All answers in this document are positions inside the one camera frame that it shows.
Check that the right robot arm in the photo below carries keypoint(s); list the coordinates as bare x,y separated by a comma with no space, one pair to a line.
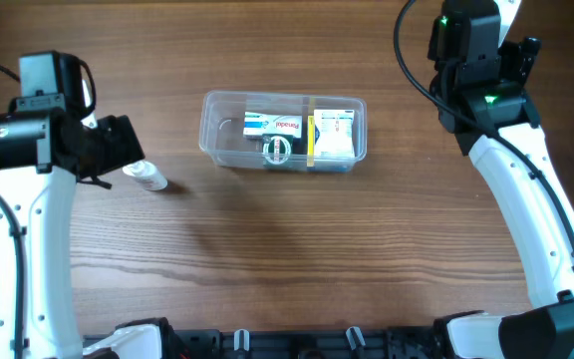
480,87

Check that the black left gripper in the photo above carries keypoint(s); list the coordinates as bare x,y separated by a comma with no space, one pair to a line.
124,144

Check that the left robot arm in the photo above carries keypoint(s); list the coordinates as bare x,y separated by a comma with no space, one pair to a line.
45,151

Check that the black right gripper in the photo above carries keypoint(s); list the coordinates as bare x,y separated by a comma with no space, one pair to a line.
517,59

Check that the blue VapoDrops box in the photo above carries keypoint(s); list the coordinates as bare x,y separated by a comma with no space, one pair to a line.
324,164

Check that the white medicine box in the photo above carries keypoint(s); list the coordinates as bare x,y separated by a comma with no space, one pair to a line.
333,131

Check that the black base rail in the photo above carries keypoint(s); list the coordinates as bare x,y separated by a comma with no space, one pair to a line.
354,342

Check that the white Panadol box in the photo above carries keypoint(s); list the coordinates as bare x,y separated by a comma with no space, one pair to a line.
257,125

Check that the green Zam-Buk box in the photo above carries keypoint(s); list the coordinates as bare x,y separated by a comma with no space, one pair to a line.
276,150

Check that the clear plastic container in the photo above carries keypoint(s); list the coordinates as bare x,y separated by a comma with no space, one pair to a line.
222,122

